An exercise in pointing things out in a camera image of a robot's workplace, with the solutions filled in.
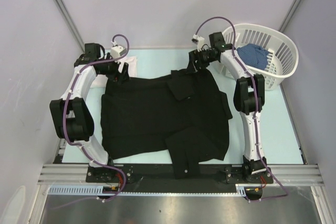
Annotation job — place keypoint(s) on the blue crumpled shirt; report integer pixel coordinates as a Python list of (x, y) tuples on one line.
[(254, 56)]

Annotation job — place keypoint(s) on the black long sleeve shirt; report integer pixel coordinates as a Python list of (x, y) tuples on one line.
[(183, 113)]

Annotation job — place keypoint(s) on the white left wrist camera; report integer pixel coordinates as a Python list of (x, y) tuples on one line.
[(117, 51)]

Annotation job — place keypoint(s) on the aluminium frame rail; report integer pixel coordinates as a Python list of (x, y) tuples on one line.
[(75, 174)]

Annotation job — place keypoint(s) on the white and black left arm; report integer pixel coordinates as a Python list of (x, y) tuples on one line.
[(70, 114)]

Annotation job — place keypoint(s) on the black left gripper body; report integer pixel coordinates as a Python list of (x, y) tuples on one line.
[(111, 68)]

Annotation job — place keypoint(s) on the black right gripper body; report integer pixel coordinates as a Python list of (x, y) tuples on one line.
[(204, 57)]

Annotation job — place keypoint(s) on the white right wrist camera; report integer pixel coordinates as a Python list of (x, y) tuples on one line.
[(199, 41)]

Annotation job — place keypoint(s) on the white slotted cable duct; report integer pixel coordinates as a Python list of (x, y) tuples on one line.
[(95, 191)]

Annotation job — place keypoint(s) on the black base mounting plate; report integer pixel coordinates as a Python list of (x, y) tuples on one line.
[(160, 179)]

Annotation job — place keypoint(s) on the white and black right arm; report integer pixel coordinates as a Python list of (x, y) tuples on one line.
[(249, 96)]

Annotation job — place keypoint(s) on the folded white shirt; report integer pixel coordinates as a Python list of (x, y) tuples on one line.
[(101, 80)]

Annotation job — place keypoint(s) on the white plastic laundry basket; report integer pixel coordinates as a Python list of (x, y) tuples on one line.
[(283, 55)]

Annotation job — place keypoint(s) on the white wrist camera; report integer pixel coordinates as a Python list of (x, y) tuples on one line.
[(117, 51), (199, 41)]

